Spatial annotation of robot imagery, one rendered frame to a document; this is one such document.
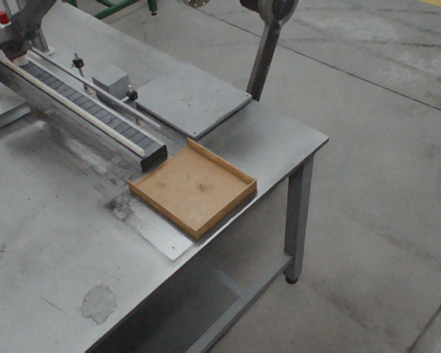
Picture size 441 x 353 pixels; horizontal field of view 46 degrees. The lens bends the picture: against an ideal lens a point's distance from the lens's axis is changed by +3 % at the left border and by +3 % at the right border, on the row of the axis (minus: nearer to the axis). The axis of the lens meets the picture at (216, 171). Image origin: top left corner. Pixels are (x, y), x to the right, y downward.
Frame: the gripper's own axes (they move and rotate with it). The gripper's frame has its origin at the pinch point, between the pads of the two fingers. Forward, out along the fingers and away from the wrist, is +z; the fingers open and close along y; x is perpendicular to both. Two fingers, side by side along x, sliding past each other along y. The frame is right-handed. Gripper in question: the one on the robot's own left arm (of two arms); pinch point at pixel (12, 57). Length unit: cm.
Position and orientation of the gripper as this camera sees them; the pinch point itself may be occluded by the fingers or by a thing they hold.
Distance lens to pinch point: 214.3
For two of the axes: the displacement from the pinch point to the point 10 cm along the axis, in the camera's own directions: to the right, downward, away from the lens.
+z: -4.6, 3.2, 8.3
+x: 6.3, 7.8, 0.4
